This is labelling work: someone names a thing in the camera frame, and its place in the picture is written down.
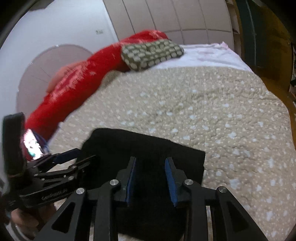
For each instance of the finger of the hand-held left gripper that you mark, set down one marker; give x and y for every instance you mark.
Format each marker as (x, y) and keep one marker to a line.
(76, 168)
(67, 156)

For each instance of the yellow wooden door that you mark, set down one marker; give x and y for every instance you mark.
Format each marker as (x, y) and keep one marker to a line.
(272, 46)

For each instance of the dark green door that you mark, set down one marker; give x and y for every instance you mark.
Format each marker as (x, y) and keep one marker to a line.
(246, 32)

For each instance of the pink pillow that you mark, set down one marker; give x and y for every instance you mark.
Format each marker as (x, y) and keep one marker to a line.
(57, 76)

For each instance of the person's left hand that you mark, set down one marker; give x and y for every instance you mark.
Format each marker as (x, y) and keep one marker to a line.
(25, 220)

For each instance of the green patterned pillow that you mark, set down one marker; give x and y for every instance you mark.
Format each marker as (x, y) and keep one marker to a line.
(150, 53)

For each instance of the white wardrobe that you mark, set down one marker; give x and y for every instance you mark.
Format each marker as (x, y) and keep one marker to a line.
(173, 18)

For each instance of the red floral quilt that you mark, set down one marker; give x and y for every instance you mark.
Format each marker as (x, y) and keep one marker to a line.
(76, 88)

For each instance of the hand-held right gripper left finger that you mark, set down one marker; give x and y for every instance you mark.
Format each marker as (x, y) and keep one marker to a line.
(130, 183)

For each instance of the beige quilted spotted blanket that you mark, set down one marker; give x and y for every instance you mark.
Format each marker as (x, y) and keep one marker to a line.
(208, 115)

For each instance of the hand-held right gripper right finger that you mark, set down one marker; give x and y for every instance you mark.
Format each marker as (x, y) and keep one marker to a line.
(172, 183)

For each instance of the white round headboard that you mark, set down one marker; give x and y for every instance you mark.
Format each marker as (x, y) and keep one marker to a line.
(37, 76)

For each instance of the black pants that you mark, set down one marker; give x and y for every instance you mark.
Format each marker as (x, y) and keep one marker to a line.
(148, 148)

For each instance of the white bed sheet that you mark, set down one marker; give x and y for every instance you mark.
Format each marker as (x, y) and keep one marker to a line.
(208, 55)

